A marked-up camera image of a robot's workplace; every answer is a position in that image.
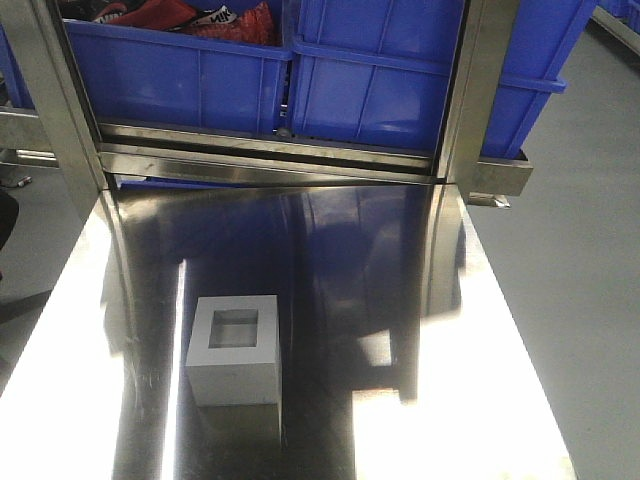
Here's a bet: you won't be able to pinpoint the stainless steel shelf frame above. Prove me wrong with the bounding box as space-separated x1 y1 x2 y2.
1 1 530 216

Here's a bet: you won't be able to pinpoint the blue bin behind table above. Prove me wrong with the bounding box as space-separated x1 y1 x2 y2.
290 1 595 158

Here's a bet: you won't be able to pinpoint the gray hollow square base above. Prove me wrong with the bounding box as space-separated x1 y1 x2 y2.
186 295 282 407

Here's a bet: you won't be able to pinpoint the blue bin with shoes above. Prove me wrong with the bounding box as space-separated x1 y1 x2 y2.
64 1 293 134

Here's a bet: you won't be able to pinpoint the red black sneakers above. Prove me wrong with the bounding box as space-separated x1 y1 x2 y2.
91 0 279 46

